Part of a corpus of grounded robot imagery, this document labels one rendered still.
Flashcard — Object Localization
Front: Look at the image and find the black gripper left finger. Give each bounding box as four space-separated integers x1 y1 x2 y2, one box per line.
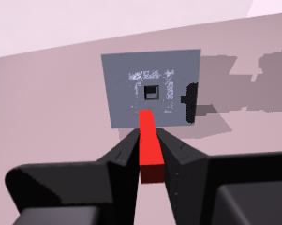
5 128 140 225

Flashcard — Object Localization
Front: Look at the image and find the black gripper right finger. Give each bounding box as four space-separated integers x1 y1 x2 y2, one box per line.
156 127 282 225

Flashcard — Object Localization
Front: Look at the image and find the grey sloped panel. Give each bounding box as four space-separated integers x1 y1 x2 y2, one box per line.
101 49 201 128

